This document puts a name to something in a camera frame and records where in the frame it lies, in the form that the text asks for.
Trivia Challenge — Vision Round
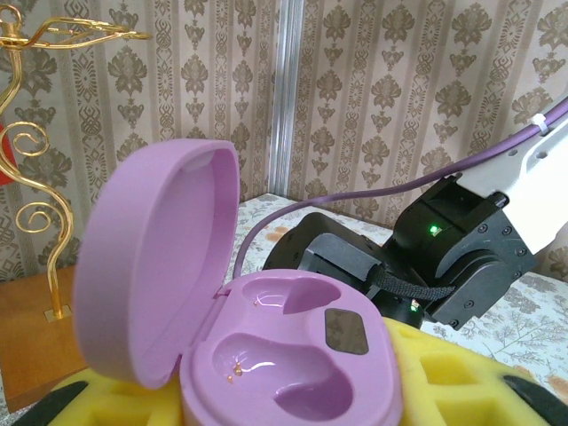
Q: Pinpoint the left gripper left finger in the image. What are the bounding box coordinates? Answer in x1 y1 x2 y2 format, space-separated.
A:
6 367 190 426

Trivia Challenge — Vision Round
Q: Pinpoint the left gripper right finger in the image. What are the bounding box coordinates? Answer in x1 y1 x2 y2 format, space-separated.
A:
381 315 568 426

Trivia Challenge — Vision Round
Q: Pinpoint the magenta purple earbud case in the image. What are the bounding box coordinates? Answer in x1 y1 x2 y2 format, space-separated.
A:
73 138 405 426

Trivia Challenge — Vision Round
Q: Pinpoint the gold cup tree stand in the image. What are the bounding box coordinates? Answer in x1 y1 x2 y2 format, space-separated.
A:
0 0 154 414

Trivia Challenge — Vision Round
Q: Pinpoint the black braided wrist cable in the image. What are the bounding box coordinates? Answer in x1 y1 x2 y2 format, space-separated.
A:
371 265 456 305

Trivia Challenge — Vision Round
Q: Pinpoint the aluminium frame post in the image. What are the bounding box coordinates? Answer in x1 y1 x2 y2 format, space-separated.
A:
269 0 307 201

